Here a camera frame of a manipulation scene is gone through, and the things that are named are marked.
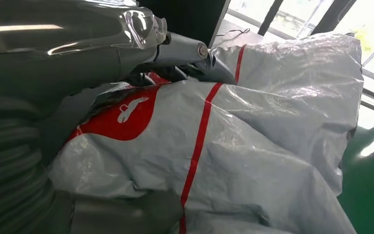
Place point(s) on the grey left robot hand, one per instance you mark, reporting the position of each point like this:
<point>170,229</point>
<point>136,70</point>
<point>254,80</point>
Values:
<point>61,61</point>

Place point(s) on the grey package with red stripe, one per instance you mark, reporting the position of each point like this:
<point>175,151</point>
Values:
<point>254,145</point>

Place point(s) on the black weighing device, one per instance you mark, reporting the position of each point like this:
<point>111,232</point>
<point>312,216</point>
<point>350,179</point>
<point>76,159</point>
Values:
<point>187,19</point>

